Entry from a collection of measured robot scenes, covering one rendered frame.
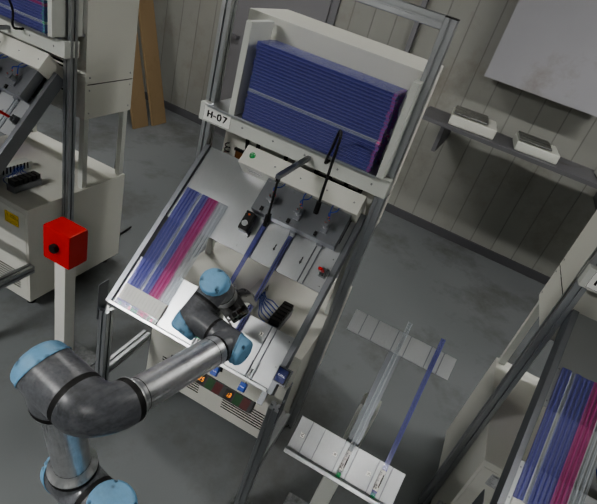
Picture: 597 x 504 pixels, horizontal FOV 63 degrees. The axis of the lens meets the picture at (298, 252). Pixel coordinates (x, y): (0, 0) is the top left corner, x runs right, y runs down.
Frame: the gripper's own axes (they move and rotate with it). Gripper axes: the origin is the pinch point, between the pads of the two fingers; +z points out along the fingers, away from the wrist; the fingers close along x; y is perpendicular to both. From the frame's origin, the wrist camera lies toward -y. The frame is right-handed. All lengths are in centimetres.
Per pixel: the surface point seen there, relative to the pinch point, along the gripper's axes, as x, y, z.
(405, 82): 91, -26, -19
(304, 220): 37.8, -13.2, 2.9
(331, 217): 46.1, -8.2, 2.6
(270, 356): 0.9, 17.4, 12.5
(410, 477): 23, 86, 108
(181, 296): -13.1, -19.3, 12.1
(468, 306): 148, 33, 221
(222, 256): 9, -47, 64
